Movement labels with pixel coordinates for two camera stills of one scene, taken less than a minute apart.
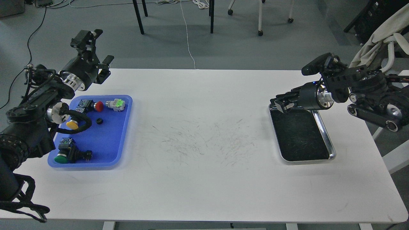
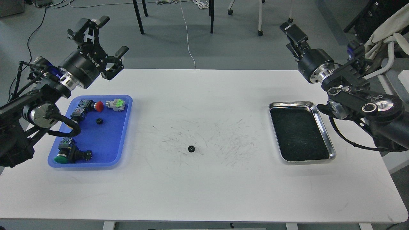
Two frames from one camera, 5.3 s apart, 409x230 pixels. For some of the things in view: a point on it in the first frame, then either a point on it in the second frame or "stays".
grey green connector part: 118,104 stays
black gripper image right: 312,96 to 315,63
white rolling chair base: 260,32 stays
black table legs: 211,9 stays
